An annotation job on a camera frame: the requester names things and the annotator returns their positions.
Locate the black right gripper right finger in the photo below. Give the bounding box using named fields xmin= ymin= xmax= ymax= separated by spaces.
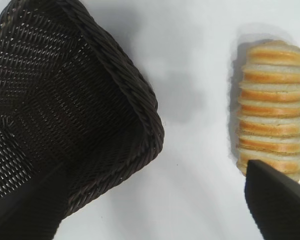
xmin=244 ymin=159 xmax=300 ymax=240

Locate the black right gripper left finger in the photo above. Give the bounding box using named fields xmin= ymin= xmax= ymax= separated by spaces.
xmin=0 ymin=161 xmax=70 ymax=240

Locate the long sliced bread loaf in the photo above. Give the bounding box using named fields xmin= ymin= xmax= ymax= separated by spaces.
xmin=235 ymin=39 xmax=300 ymax=183

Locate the dark brown wicker basket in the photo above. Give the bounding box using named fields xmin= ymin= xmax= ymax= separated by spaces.
xmin=0 ymin=0 xmax=165 ymax=227

